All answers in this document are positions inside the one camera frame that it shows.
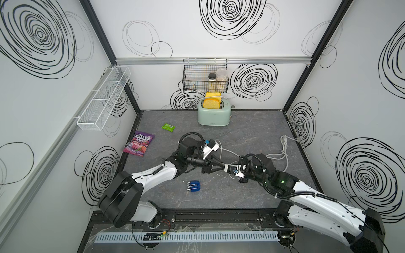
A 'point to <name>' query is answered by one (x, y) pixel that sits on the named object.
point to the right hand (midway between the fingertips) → (230, 164)
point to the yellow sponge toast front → (211, 104)
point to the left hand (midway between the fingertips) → (222, 167)
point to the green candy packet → (168, 127)
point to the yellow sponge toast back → (213, 95)
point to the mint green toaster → (214, 117)
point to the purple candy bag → (138, 144)
